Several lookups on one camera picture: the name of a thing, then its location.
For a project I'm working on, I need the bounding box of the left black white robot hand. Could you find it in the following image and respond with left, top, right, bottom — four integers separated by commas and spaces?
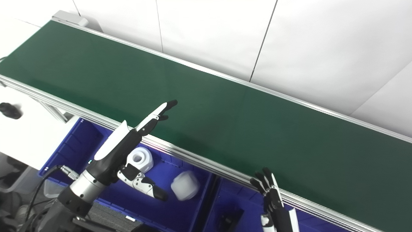
87, 99, 178, 202

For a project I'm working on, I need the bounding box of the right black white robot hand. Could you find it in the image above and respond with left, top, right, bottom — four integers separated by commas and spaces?
250, 167, 300, 232

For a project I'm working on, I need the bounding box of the white round plastic part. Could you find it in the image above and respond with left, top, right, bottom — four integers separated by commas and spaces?
127, 147, 154, 174
171, 171, 200, 201

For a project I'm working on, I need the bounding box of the blue plastic bin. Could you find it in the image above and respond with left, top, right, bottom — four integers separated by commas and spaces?
203, 177, 354, 232
39, 117, 216, 232

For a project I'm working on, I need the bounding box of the green conveyor belt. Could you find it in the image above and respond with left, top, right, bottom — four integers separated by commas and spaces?
0, 20, 412, 231
0, 10, 412, 232

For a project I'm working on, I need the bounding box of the black plastic part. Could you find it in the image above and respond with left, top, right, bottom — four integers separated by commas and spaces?
0, 102, 23, 120

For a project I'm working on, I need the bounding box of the white table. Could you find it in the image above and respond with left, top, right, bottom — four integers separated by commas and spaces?
0, 85, 79, 170

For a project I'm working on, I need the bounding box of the black robot torso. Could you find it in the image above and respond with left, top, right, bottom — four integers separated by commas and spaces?
72, 216, 158, 232

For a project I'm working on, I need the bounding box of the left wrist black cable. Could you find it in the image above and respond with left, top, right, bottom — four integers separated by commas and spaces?
24, 165, 79, 223

